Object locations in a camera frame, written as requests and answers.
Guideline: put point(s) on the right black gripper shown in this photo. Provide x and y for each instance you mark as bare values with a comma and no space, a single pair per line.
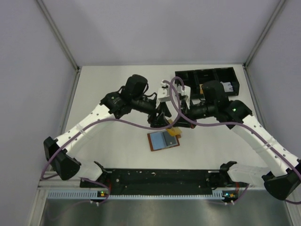
184,115

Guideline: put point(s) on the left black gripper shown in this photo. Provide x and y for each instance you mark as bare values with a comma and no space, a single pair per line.
159,112

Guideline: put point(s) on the yellow credit card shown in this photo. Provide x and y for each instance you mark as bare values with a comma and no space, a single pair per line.
174,131

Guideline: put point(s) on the brown leather card holder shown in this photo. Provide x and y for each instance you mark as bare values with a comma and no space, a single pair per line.
162,140

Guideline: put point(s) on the grey credit card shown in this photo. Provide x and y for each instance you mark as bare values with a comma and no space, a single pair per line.
169,140

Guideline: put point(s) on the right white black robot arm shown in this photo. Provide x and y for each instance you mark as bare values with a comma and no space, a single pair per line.
281,176

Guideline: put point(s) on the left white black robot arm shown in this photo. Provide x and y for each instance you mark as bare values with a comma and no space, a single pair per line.
61,152

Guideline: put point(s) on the yellow card in tray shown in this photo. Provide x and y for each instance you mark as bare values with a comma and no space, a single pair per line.
201,90

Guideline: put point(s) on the white card in tray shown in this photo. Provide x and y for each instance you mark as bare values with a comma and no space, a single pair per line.
227,87

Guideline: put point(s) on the black three-compartment organizer tray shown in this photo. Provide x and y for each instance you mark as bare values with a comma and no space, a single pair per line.
193,78

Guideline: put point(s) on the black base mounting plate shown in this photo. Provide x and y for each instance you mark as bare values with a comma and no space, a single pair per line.
165,181

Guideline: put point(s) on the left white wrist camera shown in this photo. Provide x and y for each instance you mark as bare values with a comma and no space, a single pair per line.
163,93

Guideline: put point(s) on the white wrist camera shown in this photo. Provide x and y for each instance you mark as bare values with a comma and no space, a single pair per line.
163,93
185,92

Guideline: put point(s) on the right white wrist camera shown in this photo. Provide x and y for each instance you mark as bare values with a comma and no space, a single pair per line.
185,92

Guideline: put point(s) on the grey slotted cable duct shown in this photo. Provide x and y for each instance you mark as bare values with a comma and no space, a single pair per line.
100,195

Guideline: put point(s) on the aluminium front frame rail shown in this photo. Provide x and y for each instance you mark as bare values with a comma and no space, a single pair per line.
51,182

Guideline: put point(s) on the right aluminium corner post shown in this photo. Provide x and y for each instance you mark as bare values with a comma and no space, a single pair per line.
268,26

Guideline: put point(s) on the aluminium corner post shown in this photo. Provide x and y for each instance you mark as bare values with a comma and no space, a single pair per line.
268,26
57,34

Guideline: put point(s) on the left aluminium corner post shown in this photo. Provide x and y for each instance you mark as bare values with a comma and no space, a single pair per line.
57,34

